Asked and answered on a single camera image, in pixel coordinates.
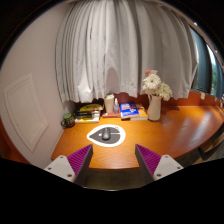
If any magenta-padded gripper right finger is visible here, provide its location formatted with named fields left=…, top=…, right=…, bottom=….
left=134, top=144, right=184, bottom=185

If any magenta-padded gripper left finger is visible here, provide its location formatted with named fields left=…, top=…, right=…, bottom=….
left=43, top=144, right=94, bottom=187

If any black computer mouse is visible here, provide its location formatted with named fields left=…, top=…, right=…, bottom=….
left=101, top=127, right=112, bottom=141

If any white grey mouse pad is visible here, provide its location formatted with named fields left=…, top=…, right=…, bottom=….
left=86, top=123, right=127, bottom=148

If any green black mug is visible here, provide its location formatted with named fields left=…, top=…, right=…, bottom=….
left=60, top=112, right=76, bottom=129

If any yellow white book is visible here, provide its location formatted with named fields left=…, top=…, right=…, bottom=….
left=74, top=115, right=101, bottom=124

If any wooden chair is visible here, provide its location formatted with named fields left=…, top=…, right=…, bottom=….
left=191, top=133, right=224, bottom=166

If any cream ceramic pitcher vase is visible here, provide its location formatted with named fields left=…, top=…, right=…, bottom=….
left=146, top=94, right=163, bottom=122

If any yellow black cover book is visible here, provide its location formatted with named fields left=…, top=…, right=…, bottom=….
left=74, top=103, right=104, bottom=114

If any blue cover book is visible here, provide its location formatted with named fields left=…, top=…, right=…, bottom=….
left=119, top=101, right=140, bottom=120

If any dark red book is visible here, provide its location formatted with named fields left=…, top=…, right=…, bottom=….
left=101, top=111, right=122, bottom=119

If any clear spray bottle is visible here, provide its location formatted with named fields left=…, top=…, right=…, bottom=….
left=113, top=97, right=120, bottom=115

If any cream lidded tumbler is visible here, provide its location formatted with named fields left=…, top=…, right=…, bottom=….
left=103, top=93, right=116, bottom=114

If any white flower bouquet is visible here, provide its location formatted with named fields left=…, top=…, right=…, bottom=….
left=142, top=69, right=174, bottom=102

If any window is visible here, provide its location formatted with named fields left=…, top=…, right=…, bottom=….
left=189, top=23, right=224, bottom=101

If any white pleated curtain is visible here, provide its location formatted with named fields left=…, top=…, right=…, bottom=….
left=54, top=0, right=199, bottom=104

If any white wall panel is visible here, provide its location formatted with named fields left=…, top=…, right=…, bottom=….
left=3, top=73, right=49, bottom=153

